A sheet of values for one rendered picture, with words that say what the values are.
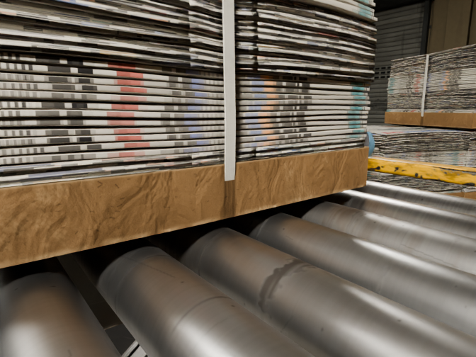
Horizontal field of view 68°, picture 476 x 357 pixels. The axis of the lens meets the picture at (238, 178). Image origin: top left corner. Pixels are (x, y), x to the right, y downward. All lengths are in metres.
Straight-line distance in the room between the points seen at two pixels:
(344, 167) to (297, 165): 0.07
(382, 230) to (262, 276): 0.13
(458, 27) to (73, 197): 8.21
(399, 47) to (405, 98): 7.40
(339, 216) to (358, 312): 0.16
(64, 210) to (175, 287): 0.08
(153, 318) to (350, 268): 0.13
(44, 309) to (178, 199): 0.10
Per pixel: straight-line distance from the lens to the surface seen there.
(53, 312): 0.20
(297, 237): 0.29
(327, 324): 0.19
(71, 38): 0.23
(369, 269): 0.25
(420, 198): 0.44
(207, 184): 0.26
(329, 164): 0.35
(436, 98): 1.31
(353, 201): 0.41
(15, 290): 0.23
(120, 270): 0.24
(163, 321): 0.19
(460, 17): 8.35
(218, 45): 0.27
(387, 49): 8.92
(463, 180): 0.51
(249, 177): 0.28
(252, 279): 0.23
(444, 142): 1.15
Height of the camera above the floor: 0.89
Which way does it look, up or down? 11 degrees down
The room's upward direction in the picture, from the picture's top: straight up
